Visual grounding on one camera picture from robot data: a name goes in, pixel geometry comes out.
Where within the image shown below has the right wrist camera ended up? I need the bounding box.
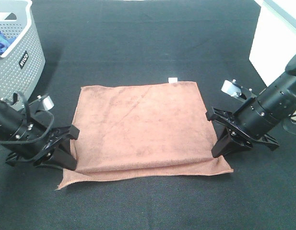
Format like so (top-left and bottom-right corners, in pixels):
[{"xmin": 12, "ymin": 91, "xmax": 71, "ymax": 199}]
[{"xmin": 221, "ymin": 80, "xmax": 242, "ymax": 98}]

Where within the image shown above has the black table mat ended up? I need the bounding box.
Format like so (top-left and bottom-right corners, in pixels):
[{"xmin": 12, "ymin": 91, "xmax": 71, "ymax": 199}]
[{"xmin": 0, "ymin": 0, "xmax": 296, "ymax": 230}]

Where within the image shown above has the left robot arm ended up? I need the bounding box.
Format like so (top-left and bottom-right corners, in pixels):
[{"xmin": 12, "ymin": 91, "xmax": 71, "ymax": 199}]
[{"xmin": 0, "ymin": 92, "xmax": 80, "ymax": 171}]

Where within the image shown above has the grey perforated laundry basket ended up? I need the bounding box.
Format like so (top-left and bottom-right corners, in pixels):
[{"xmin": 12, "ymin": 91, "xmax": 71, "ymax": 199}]
[{"xmin": 0, "ymin": 0, "xmax": 45, "ymax": 103}]

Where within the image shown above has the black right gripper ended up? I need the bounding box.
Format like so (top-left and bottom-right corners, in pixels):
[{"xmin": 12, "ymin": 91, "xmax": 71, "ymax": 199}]
[{"xmin": 206, "ymin": 87, "xmax": 279, "ymax": 158}]

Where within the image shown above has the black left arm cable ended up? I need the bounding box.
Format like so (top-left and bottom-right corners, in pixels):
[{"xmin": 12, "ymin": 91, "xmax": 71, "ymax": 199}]
[{"xmin": 0, "ymin": 91, "xmax": 55, "ymax": 146}]

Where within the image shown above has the white box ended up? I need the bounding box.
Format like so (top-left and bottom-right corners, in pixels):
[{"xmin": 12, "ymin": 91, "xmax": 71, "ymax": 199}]
[{"xmin": 249, "ymin": 0, "xmax": 296, "ymax": 86}]

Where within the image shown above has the brown microfibre towel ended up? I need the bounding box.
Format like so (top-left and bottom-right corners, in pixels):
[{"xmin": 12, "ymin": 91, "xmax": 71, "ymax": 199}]
[{"xmin": 58, "ymin": 81, "xmax": 233, "ymax": 189}]

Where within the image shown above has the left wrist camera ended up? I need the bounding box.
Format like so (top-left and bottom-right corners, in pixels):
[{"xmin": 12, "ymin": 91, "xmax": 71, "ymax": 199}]
[{"xmin": 42, "ymin": 96, "xmax": 54, "ymax": 111}]

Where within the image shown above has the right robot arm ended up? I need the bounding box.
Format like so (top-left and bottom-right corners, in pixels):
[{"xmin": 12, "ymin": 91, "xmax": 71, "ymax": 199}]
[{"xmin": 206, "ymin": 54, "xmax": 296, "ymax": 158}]

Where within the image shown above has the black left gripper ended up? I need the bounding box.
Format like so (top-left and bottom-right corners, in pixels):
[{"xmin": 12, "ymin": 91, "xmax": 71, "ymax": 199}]
[{"xmin": 5, "ymin": 95, "xmax": 80, "ymax": 171}]

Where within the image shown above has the blue towel in basket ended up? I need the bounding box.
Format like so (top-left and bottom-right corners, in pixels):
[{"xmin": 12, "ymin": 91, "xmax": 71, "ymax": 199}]
[{"xmin": 0, "ymin": 31, "xmax": 14, "ymax": 55}]

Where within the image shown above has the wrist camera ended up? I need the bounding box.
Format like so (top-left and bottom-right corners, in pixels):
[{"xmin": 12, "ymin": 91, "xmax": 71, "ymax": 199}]
[
  {"xmin": 221, "ymin": 80, "xmax": 242, "ymax": 98},
  {"xmin": 42, "ymin": 96, "xmax": 54, "ymax": 111}
]

